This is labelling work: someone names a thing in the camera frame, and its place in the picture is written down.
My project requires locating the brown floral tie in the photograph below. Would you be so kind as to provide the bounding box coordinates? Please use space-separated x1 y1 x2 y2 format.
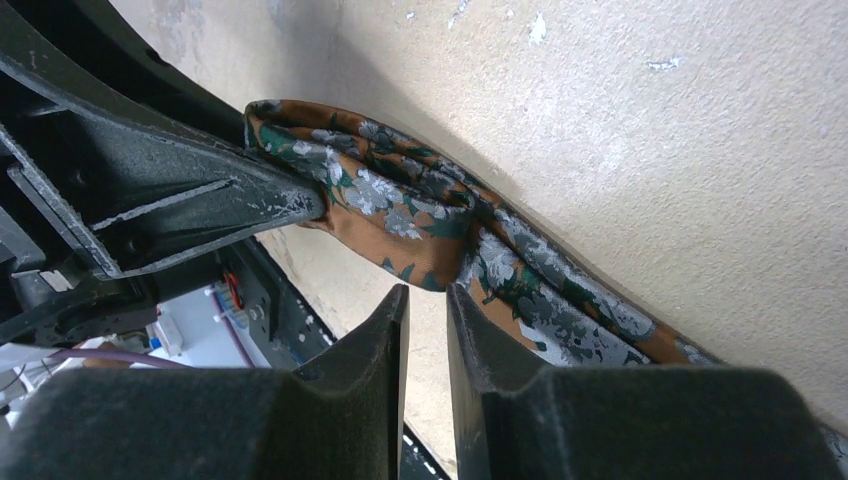
244 100 847 479

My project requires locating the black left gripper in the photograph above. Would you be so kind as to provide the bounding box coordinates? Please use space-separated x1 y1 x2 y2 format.
1 52 323 347

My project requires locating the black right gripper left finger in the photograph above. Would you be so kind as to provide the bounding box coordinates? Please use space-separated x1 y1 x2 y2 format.
1 285 409 479

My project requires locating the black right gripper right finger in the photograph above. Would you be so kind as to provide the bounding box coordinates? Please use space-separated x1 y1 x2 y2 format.
446 287 842 479

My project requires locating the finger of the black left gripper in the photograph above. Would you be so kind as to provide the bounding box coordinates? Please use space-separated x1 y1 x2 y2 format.
13 0 243 145

